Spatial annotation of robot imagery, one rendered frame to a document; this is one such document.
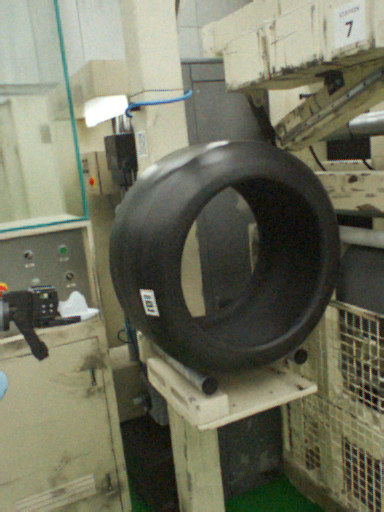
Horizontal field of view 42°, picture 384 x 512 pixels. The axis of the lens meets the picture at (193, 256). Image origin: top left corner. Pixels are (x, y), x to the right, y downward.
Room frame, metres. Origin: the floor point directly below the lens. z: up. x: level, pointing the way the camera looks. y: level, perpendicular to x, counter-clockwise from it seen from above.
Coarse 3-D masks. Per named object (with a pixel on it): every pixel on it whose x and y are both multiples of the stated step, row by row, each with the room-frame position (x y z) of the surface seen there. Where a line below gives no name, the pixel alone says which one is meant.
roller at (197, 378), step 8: (160, 352) 1.39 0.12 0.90; (168, 360) 1.33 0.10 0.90; (176, 368) 1.28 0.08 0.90; (184, 368) 1.24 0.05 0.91; (192, 376) 1.19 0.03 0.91; (200, 376) 1.17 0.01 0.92; (208, 376) 1.15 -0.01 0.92; (200, 384) 1.15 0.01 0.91; (208, 384) 1.14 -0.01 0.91; (216, 384) 1.15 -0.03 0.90; (208, 392) 1.14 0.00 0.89
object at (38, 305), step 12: (36, 288) 1.09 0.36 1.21; (48, 288) 1.09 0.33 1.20; (0, 300) 1.05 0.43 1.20; (12, 300) 1.03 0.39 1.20; (24, 300) 1.04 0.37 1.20; (36, 300) 1.03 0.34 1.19; (48, 300) 1.05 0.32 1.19; (12, 312) 1.04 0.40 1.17; (24, 312) 1.05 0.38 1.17; (36, 312) 1.03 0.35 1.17; (48, 312) 1.05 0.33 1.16; (36, 324) 1.04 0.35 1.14
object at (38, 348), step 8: (16, 320) 1.03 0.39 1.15; (24, 320) 1.04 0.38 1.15; (24, 328) 1.04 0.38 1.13; (24, 336) 1.04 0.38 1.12; (32, 336) 1.04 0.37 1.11; (32, 344) 1.04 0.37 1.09; (40, 344) 1.05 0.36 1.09; (32, 352) 1.05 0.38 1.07; (40, 352) 1.04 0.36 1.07; (40, 360) 1.04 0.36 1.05
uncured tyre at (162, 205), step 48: (240, 144) 1.20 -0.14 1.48; (144, 192) 1.18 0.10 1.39; (192, 192) 1.10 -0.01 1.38; (240, 192) 1.50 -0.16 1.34; (288, 192) 1.44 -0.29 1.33; (144, 240) 1.09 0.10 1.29; (288, 240) 1.51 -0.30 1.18; (336, 240) 1.27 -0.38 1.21; (144, 288) 1.08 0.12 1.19; (288, 288) 1.46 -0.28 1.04; (192, 336) 1.09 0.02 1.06; (240, 336) 1.41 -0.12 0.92; (288, 336) 1.19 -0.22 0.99
